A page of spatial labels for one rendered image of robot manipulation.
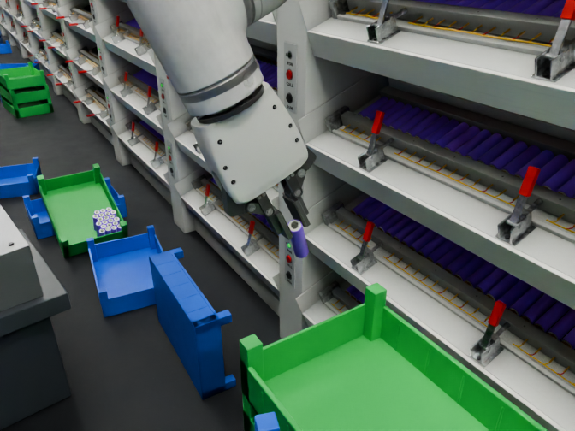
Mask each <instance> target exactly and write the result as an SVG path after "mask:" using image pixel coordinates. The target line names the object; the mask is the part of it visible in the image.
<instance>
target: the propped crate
mask: <svg viewBox="0 0 575 431"><path fill-rule="evenodd" d="M92 167H93V170H90V171H86V172H81V173H77V174H70V175H65V176H61V177H56V178H52V179H48V180H45V179H44V176H43V175H38V176H37V181H38V185H39V192H40V195H41V198H42V199H43V203H44V206H45V208H46V211H47V213H48V216H49V218H50V223H51V225H52V227H53V229H54V232H55V235H56V238H57V241H58V243H59V246H60V248H61V250H62V254H63V256H64V258H66V257H71V256H75V255H78V254H81V253H84V252H88V245H87V242H86V239H88V238H93V239H94V244H98V243H103V242H107V241H111V240H115V239H123V238H127V237H128V236H127V222H126V221H124V220H123V219H122V215H121V213H120V211H119V210H118V208H117V206H116V203H115V201H114V199H113V197H112V195H111V193H110V190H109V188H108V187H107V185H106V183H105V180H104V177H103V176H102V174H101V173H100V167H99V165H98V163H97V164H93V165H92ZM109 207H110V208H111V209H112V210H115V211H116V217H119V218H120V226H121V229H122V230H121V231H119V232H115V233H110V234H106V235H104V236H100V237H97V231H95V230H94V226H93V219H92V217H93V215H94V211H95V210H99V211H100V210H101V209H105V210H106V208H109Z"/></svg>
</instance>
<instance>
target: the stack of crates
mask: <svg viewBox="0 0 575 431"><path fill-rule="evenodd" d="M386 297H387V289H385V288H384V287H383V286H381V285H380V284H378V283H375V284H372V285H370V286H367V287H366V288H365V302H364V303H363V304H361V305H358V306H356V307H354V308H352V309H350V310H347V311H344V312H342V313H340V314H339V315H336V316H333V317H330V318H329V319H327V320H325V321H322V322H319V323H317V324H315V325H313V326H311V327H308V328H306V329H303V330H301V331H299V332H298V333H295V334H292V335H289V336H288V337H286V338H284V339H280V340H278V341H276V342H274V343H272V344H270V345H267V346H265V347H263V343H262V342H261V341H260V340H259V339H258V337H257V336H256V335H255V334H252V335H250V336H247V337H245V338H244V339H240V372H241V387H242V398H243V417H244V431H255V420H254V417H255V416H256V415H261V414H265V413H270V412H275V414H276V417H277V421H278V423H279V427H280V431H548V430H547V429H546V428H544V427H543V426H542V425H540V424H539V423H538V422H536V421H535V420H534V419H532V418H531V417H530V416H528V415H527V414H525V413H524V412H523V411H522V410H521V409H520V408H518V407H517V406H516V405H515V404H513V403H512V402H510V401H509V400H508V399H506V398H505V397H504V396H502V395H501V394H500V393H498V392H497V391H496V390H495V389H494V388H493V387H491V386H490V385H488V384H487V383H486V382H485V381H483V380H482V379H480V378H479V377H478V376H477V375H475V374H474V373H472V372H471V371H470V370H469V369H468V368H467V367H465V366H464V365H463V364H461V363H460V362H459V361H457V360H456V359H455V358H453V357H452V356H451V355H449V354H448V353H447V352H445V351H444V350H443V349H442V348H441V347H440V346H438V345H437V344H435V343H434V342H433V341H432V340H430V339H429V338H427V337H426V336H425V335H423V334H422V333H421V332H419V331H418V330H417V329H416V328H415V327H414V326H412V325H411V324H410V323H408V322H407V321H405V320H404V319H403V318H402V317H400V316H399V315H397V314H396V313H395V312H394V311H392V310H391V309H390V308H389V307H388V306H385V304H386Z"/></svg>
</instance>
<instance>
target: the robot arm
mask: <svg viewBox="0 0 575 431"><path fill-rule="evenodd" d="M125 1H126V3H127V6H128V7H129V8H130V10H131V12H132V14H133V16H134V18H135V20H136V21H137V22H138V24H139V26H140V28H141V30H142V32H143V34H144V35H145V37H146V39H147V40H148V42H149V44H150V46H151V48H152V49H153V51H154V53H155V54H156V56H157V59H158V61H160V63H161V65H162V67H163V69H164V71H165V73H166V74H167V75H168V77H169V80H170V81H171V83H172V85H173V87H174V88H175V90H176V92H177V94H178V95H179V97H180V99H181V101H182V102H183V104H184V106H185V108H186V109H187V112H188V114H189V115H192V116H196V117H194V118H193V119H192V121H191V126H192V130H193V134H194V137H195V139H196V141H197V144H198V146H199V149H200V151H201V153H202V155H203V158H204V160H205V162H206V164H207V166H208V168H209V170H210V172H211V174H212V176H213V178H214V180H215V182H216V184H217V185H218V187H219V188H220V190H221V191H222V200H223V208H224V211H225V213H227V214H228V215H229V216H239V215H243V214H245V213H247V212H249V213H253V214H259V215H264V216H265V218H266V220H267V222H268V223H269V225H270V227H271V229H272V231H273V232H274V233H275V234H276V235H279V234H281V235H283V236H284V237H285V238H286V239H288V240H290V239H291V238H292V237H293V234H292V232H291V230H290V228H289V226H288V224H287V222H286V220H285V218H284V216H283V215H282V213H281V211H280V210H278V209H277V208H276V207H275V206H274V205H272V203H271V202H270V199H269V198H268V196H267V194H266V191H267V190H269V189H270V188H271V187H272V186H274V185H276V184H277V183H279V182H281V185H282V188H283V189H284V192H283V194H282V195H283V196H282V197H283V199H284V201H285V203H286V205H287V207H288V209H289V211H290V213H291V215H292V217H293V219H294V220H295V219H296V220H300V221H301V222H302V224H303V227H309V226H310V225H311V224H310V222H309V220H308V218H307V216H306V215H308V214H309V211H308V209H307V208H306V206H305V203H304V200H303V198H302V197H301V196H302V194H303V189H302V186H303V183H304V179H305V175H306V171H307V170H309V168H310V167H311V165H312V164H313V163H314V162H315V161H316V159H317V156H316V154H315V153H313V152H312V151H311V150H310V149H309V148H308V147H307V146H305V142H304V140H303V139H302V137H301V135H300V133H299V130H298V128H297V127H296V126H295V124H294V122H293V119H292V118H291V116H290V114H289V113H288V111H287V110H286V108H285V107H284V105H283V104H282V101H281V100H280V98H279V97H278V96H277V95H276V93H275V92H274V91H273V89H272V88H271V87H270V85H269V84H268V83H266V82H264V81H263V80H264V77H263V75H262V73H261V71H260V66H259V64H258V61H257V59H256V58H255V56H254V54H253V52H252V48H251V46H250V45H249V43H248V41H247V38H246V29H247V28H248V27H249V26H250V25H251V24H253V23H254V22H256V21H258V20H260V19H262V18H263V17H265V16H266V15H268V14H270V13H271V12H273V11H274V10H276V9H278V8H279V7H280V6H282V5H283V4H284V3H285V2H286V1H287V0H125Z"/></svg>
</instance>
